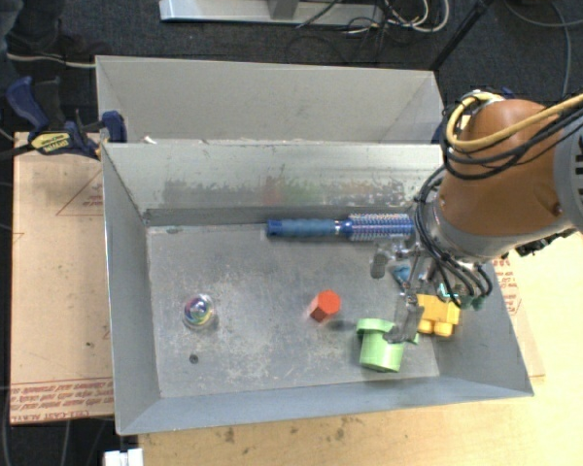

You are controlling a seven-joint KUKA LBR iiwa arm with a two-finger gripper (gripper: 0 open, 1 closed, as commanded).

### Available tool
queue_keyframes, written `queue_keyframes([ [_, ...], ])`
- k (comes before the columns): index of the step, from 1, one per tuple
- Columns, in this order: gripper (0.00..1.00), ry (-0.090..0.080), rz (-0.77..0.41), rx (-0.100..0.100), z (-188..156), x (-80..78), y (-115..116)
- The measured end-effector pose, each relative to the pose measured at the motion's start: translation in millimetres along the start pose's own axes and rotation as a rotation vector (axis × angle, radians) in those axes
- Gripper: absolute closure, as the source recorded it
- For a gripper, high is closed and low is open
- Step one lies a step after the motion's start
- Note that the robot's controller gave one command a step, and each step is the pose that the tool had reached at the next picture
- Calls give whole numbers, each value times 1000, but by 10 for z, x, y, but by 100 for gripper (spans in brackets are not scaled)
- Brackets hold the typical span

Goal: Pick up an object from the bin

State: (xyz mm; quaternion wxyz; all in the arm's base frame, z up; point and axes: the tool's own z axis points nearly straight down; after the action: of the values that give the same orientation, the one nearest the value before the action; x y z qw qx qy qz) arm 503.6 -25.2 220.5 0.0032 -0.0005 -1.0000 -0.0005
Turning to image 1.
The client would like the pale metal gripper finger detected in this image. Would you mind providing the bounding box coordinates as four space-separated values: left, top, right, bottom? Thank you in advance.
386 298 410 345
405 303 426 343

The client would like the yellow toy block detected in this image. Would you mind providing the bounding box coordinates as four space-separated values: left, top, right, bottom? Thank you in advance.
415 292 463 340

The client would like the green plastic cup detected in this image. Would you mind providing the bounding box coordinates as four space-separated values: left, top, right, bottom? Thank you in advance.
356 317 421 374

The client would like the red hexagonal block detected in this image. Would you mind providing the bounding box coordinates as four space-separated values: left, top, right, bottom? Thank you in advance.
309 289 343 323

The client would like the grey metal bin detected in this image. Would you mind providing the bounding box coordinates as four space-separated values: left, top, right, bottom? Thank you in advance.
94 54 535 437

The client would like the clear iridescent glass ball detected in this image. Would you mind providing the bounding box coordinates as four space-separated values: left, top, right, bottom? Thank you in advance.
181 292 218 331

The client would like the brown cardboard board red print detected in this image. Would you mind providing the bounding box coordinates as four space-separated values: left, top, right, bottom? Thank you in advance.
9 131 548 426

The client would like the person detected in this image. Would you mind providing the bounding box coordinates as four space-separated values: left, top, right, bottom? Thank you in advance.
0 0 82 128

